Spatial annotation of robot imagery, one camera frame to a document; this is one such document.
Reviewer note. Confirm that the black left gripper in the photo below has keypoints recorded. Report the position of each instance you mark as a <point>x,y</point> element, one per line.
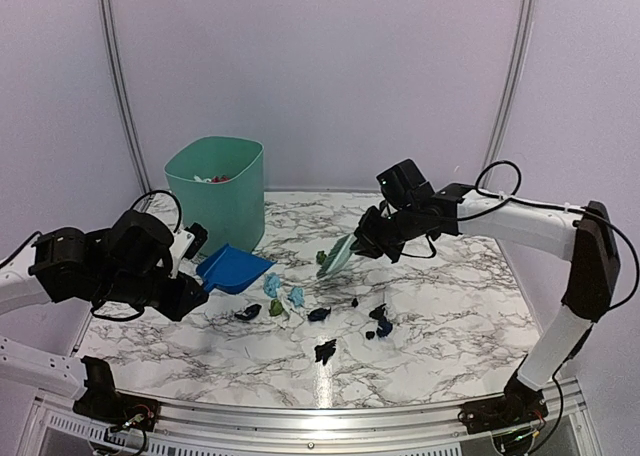
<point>177,308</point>

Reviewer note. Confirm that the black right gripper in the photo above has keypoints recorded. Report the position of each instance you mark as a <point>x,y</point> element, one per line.
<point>367,242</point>

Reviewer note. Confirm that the green hand brush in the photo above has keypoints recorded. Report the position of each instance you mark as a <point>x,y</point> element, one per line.
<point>337,257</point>

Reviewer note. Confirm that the blue plastic dustpan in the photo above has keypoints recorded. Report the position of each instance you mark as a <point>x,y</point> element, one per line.
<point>231,270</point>

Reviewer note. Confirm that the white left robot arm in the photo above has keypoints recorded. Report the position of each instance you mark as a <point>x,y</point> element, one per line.
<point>53,268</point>

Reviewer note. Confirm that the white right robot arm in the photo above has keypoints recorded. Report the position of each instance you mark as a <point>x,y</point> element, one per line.
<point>581,239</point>

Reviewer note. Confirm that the paper scraps inside bin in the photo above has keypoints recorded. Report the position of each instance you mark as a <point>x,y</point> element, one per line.
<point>211,180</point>

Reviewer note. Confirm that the green paper scrap near bin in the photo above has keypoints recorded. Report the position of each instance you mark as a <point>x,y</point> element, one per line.
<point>320,257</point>

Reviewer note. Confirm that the dark blue paper scrap right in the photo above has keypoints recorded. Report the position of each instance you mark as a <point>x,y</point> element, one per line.
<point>378,312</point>

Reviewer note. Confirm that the dark blue paper scrap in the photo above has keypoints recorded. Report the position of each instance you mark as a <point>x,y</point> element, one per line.
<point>378,312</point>
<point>318,314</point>

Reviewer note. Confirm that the black paper scrap left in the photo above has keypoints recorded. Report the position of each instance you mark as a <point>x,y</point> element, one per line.
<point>249,313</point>

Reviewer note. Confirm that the blue black paper scrap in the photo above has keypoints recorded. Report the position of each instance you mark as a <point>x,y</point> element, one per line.
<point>384,328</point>

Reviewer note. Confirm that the dark blue paper scrap centre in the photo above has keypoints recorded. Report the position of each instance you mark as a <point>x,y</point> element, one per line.
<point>318,314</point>

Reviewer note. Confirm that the light blue white paper scrap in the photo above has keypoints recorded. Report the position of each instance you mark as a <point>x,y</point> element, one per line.
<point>296,297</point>

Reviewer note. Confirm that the small green paper scrap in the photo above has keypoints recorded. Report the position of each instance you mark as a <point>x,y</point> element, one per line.
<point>276,308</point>

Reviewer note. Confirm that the black paper scrap front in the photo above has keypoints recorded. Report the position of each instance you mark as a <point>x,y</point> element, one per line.
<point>325,351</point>

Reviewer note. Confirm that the green plastic waste bin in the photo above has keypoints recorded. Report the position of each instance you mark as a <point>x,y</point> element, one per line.
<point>232,212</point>

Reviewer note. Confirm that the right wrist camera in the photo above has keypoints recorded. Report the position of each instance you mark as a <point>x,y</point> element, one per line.
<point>403,186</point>

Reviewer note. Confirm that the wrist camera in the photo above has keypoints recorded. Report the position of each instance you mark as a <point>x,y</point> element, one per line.
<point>139,243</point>
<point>403,186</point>

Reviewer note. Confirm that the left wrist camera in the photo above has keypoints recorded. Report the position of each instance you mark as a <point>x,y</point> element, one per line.
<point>139,243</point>

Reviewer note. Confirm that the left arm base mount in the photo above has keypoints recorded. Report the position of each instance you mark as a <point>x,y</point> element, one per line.
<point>116,408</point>

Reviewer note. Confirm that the aluminium front rail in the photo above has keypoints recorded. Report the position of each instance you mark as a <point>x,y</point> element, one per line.
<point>192,428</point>

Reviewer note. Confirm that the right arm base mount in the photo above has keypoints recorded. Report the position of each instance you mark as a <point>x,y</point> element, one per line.
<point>500,412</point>

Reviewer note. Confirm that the left aluminium frame post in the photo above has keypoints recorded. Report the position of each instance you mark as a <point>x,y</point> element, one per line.
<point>108,23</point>

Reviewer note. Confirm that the aluminium frame post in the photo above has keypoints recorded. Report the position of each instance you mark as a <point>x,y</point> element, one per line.
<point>108,23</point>
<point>525,22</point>

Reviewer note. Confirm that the right aluminium frame post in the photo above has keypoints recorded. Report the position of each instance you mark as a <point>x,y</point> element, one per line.
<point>525,22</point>

